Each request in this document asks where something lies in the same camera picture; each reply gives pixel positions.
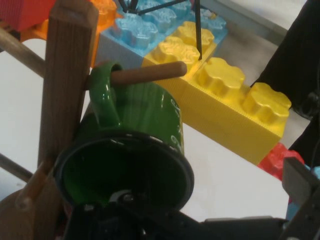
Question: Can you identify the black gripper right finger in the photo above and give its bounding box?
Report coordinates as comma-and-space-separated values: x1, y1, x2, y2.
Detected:
279, 156, 320, 240

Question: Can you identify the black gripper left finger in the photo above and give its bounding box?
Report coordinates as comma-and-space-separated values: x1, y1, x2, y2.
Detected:
63, 189, 204, 240

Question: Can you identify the green mug white lettering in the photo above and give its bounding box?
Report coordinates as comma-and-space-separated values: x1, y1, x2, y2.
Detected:
53, 61, 196, 213

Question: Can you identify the light blue low brick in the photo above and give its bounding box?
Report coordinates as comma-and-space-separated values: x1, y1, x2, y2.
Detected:
284, 198, 313, 222

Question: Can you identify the red studded low brick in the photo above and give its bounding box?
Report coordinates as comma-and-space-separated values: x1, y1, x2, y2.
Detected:
257, 143, 306, 181

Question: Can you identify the long yellow toy brick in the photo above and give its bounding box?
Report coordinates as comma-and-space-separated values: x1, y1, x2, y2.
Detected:
181, 56, 293, 166

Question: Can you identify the black fabric object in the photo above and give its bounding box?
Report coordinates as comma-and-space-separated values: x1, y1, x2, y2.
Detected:
259, 0, 320, 167

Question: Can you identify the brown wooden mug tree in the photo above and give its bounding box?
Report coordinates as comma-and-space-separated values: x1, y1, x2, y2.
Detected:
0, 0, 188, 240

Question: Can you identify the big light blue toy brick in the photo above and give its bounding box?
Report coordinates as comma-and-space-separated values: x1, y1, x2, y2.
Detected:
98, 0, 229, 76

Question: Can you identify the big orange toy brick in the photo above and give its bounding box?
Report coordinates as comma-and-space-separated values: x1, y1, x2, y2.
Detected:
32, 0, 125, 70

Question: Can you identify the big red toy brick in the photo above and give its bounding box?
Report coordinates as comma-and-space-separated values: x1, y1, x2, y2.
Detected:
0, 0, 57, 32

